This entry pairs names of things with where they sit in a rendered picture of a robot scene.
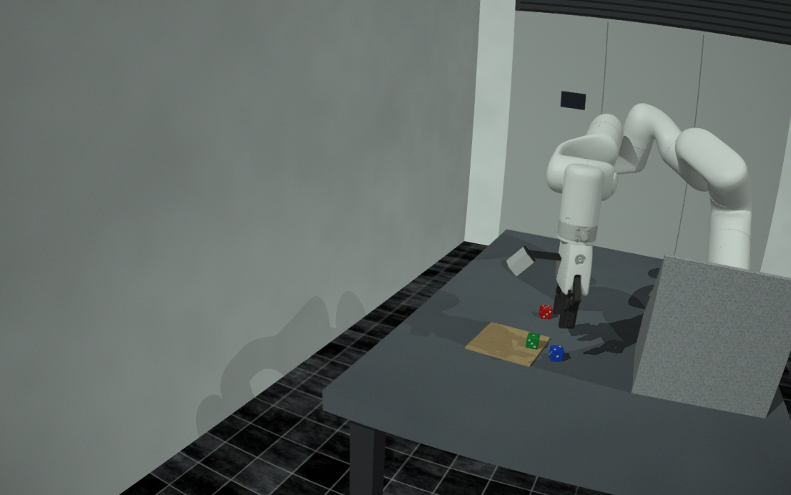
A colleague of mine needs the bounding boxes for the green die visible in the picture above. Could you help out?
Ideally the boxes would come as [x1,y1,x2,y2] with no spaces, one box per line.
[526,333,540,349]

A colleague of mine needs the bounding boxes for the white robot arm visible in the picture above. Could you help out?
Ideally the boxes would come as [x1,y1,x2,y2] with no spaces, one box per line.
[546,103,752,270]

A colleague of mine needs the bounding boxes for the blue die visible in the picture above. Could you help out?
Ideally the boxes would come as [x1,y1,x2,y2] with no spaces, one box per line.
[549,345,564,362]

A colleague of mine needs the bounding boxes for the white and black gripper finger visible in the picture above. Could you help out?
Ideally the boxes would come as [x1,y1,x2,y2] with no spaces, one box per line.
[553,284,564,315]
[559,275,581,329]

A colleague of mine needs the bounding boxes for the tan flat mat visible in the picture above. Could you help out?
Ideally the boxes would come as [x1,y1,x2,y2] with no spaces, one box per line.
[465,322,550,367]

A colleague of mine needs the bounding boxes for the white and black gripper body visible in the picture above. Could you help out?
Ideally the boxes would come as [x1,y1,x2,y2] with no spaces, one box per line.
[556,233,596,296]

